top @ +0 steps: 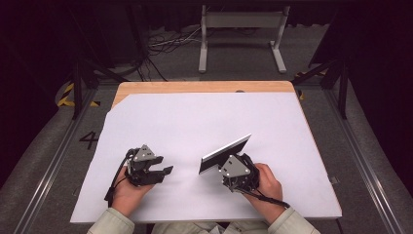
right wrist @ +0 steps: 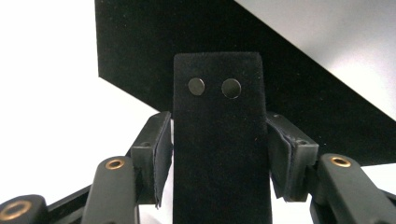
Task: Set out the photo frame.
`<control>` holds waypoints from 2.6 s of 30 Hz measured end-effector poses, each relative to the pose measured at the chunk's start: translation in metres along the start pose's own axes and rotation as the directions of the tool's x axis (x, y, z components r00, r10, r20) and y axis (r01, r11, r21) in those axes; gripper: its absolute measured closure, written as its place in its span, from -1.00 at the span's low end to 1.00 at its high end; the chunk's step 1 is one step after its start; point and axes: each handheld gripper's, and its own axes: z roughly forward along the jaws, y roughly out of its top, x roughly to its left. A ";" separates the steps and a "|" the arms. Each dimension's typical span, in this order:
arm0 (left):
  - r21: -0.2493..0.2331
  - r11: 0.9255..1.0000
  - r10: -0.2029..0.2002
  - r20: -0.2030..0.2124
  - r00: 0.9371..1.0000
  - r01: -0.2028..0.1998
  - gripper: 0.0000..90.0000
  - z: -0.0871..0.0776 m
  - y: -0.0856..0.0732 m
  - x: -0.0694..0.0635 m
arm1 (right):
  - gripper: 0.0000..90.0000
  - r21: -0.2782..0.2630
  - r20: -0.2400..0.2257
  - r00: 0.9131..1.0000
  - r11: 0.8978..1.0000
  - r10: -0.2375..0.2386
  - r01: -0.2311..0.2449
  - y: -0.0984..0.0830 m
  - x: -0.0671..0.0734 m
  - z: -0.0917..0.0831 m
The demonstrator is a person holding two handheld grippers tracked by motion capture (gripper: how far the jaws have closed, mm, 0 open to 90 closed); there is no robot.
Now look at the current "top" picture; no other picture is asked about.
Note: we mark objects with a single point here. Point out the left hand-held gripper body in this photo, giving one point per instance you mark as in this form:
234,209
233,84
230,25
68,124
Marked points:
142,172

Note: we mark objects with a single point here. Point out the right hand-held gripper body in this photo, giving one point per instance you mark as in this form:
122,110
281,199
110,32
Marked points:
242,175

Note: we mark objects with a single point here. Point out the person's left hand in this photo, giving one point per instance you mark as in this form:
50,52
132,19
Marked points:
128,195

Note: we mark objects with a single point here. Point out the person's right hand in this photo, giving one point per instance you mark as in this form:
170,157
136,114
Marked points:
269,190

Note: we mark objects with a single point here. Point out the large white sheet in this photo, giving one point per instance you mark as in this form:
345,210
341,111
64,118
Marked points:
207,120

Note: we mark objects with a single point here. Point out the person's pale jacket front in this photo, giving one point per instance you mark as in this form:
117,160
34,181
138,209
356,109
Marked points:
211,229

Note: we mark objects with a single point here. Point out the yellow black hazard tape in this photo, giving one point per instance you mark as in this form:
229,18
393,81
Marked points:
302,95
66,96

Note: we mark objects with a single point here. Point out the black metal stand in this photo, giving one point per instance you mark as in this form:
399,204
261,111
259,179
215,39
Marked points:
342,87
77,91

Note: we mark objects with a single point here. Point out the grey metal stand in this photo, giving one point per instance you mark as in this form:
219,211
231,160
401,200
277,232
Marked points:
242,20

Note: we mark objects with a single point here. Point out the aluminium floor rail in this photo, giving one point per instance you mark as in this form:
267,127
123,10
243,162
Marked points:
363,156
48,169

